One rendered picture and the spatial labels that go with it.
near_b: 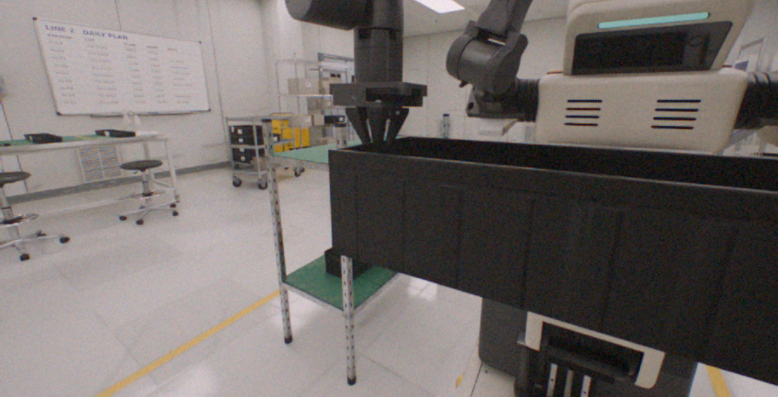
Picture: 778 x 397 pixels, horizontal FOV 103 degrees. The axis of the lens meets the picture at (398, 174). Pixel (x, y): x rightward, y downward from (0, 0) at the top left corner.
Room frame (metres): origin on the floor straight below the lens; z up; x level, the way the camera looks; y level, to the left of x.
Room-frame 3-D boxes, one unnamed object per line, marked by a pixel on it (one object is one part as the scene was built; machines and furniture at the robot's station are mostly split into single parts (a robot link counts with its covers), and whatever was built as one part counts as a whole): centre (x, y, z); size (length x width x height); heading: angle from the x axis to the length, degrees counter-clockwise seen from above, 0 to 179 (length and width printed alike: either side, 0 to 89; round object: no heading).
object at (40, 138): (2.91, 3.35, 0.83); 0.62 x 0.16 x 0.06; 57
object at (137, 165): (3.04, 2.57, 0.28); 0.54 x 0.52 x 0.57; 80
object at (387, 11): (0.38, 0.03, 1.27); 0.07 x 0.06 x 0.07; 135
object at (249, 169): (4.42, 1.91, 0.50); 0.90 x 0.54 x 1.00; 161
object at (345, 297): (1.56, 0.14, 0.55); 0.91 x 0.46 x 1.10; 147
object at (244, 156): (5.28, 2.54, 0.38); 0.65 x 0.46 x 0.75; 60
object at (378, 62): (0.38, 0.02, 1.21); 0.10 x 0.07 x 0.07; 61
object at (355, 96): (0.38, 0.03, 1.14); 0.07 x 0.07 x 0.09; 61
